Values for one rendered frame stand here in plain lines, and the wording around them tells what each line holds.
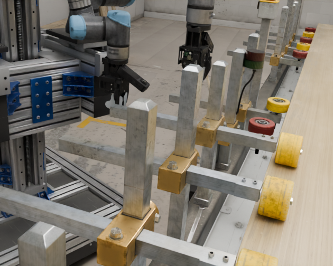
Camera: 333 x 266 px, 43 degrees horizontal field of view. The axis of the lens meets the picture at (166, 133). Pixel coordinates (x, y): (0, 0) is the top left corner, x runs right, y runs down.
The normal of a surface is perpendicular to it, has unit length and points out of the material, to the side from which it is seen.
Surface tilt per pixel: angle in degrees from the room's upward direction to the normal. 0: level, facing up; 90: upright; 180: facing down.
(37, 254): 90
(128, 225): 0
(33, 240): 45
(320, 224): 0
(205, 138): 90
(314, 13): 90
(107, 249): 90
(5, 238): 0
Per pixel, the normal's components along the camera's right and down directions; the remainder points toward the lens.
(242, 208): 0.07, -0.91
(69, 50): -0.70, 0.24
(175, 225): -0.36, 0.35
